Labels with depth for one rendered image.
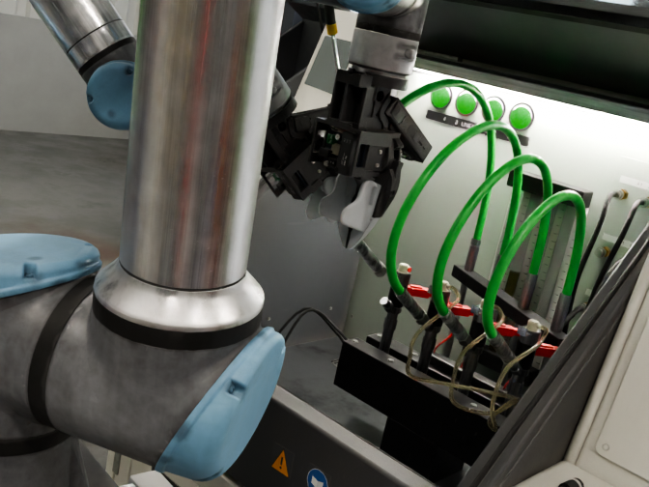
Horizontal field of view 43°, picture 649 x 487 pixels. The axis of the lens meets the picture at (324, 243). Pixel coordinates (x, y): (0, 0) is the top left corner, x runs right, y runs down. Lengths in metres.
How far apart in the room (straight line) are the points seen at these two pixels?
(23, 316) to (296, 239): 1.03
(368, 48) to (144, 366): 0.50
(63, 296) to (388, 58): 0.48
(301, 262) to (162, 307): 1.10
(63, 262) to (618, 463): 0.79
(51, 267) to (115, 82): 0.37
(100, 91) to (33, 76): 6.91
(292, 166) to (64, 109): 6.96
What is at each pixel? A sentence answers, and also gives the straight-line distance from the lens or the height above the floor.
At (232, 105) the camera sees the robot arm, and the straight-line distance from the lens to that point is 0.49.
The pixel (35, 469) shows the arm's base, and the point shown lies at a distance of 0.67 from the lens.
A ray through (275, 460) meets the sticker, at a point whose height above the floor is 0.87.
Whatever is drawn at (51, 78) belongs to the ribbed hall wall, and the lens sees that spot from 7.89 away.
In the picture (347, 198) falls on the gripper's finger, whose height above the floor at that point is 1.27.
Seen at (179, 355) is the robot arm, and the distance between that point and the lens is 0.53.
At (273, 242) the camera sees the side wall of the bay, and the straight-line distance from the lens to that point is 1.54.
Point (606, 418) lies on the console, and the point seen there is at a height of 1.05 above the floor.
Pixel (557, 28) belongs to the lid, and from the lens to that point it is 1.39.
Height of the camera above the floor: 1.47
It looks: 15 degrees down
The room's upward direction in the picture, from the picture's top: 12 degrees clockwise
